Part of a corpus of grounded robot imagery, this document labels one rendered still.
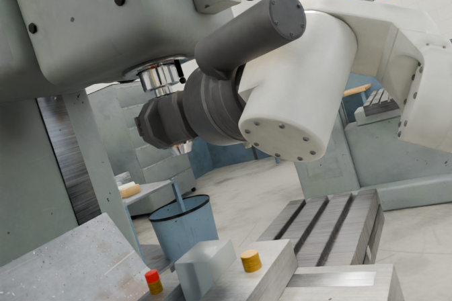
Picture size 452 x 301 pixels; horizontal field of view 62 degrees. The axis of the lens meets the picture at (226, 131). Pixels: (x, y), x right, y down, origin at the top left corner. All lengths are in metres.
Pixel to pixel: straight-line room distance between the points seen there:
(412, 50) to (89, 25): 0.30
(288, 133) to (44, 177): 0.61
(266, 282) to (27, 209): 0.48
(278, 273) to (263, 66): 0.27
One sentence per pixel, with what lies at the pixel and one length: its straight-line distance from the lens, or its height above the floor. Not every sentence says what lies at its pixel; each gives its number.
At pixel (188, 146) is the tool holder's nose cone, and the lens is 0.48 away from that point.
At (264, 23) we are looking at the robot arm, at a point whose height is 1.28.
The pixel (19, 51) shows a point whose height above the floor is 1.36.
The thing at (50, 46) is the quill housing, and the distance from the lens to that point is 0.47.
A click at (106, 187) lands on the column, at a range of 0.88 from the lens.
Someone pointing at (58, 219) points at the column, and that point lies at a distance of 0.81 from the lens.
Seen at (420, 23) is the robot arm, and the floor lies 1.25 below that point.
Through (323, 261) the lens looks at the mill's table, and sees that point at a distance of 0.73.
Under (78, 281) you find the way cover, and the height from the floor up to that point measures 1.01.
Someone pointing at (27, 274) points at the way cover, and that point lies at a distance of 0.75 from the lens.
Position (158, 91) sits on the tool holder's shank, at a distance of 0.48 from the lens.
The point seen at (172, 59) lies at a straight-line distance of 0.46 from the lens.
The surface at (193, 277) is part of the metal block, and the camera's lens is 0.48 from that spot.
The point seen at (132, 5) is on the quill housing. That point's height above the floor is 1.35.
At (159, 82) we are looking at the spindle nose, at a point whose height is 1.28.
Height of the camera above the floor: 1.23
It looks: 4 degrees down
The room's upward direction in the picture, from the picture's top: 17 degrees counter-clockwise
